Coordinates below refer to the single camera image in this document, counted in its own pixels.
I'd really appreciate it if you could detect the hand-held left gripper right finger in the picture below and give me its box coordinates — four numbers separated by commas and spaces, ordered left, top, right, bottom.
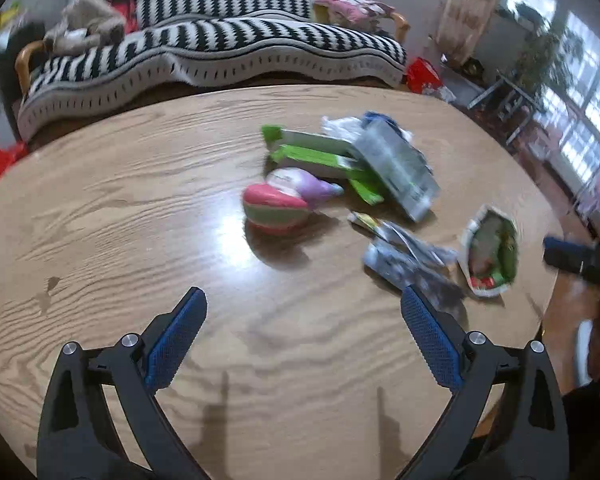
395, 284, 568, 480

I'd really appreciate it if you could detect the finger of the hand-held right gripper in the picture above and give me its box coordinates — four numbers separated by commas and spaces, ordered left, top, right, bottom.
543, 237, 600, 261
544, 251, 600, 282

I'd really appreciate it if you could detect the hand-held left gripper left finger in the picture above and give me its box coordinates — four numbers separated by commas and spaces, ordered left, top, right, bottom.
37, 286, 216, 480

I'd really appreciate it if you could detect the white plastic bin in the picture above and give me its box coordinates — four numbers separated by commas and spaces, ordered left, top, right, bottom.
574, 320, 599, 389

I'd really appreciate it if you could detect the white and green snack bag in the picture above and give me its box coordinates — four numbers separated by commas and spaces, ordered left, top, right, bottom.
457, 205, 522, 299

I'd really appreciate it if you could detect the silver wrapper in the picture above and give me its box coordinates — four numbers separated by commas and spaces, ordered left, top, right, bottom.
362, 222, 466, 307

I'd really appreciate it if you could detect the small green yellow sachet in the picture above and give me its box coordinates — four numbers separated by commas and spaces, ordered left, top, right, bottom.
347, 211, 396, 236

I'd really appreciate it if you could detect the pink and green round packet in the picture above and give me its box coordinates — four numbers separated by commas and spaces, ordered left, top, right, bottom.
242, 183, 311, 235

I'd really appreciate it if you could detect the grey clear plastic package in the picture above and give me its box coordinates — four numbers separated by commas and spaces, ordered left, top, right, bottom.
355, 119, 441, 223

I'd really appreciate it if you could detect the purple and white packet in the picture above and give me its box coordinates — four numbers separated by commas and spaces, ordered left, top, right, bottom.
265, 167, 345, 209

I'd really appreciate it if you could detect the blue and white wrapper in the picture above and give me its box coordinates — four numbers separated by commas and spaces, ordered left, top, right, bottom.
362, 111, 413, 142

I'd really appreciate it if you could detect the green and white carton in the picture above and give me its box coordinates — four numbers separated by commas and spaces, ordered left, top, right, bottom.
261, 125, 386, 206

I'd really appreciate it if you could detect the potted plant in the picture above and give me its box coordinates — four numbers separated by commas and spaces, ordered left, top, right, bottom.
516, 4, 582, 97

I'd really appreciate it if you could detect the red plastic bag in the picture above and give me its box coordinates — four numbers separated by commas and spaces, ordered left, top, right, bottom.
405, 56, 444, 95

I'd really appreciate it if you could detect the beige patterned curtain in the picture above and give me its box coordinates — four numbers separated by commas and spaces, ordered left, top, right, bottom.
437, 0, 511, 57

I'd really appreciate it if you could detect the black white striped sofa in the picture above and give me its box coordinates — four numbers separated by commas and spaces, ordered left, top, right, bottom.
17, 0, 409, 142

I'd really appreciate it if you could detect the pink cartoon cushion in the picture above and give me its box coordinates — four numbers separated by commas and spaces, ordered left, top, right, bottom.
314, 0, 397, 29

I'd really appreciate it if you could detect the wooden-armed sofa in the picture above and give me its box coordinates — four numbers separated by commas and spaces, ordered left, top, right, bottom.
14, 0, 412, 147

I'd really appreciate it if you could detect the brown plush toy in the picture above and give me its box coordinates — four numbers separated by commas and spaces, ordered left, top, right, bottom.
44, 0, 127, 55

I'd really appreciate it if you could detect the red bag on sofa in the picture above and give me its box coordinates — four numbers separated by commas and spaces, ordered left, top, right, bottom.
107, 0, 142, 32

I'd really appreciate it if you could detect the yellow green box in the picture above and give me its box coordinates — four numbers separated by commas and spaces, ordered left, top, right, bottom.
0, 2, 25, 32

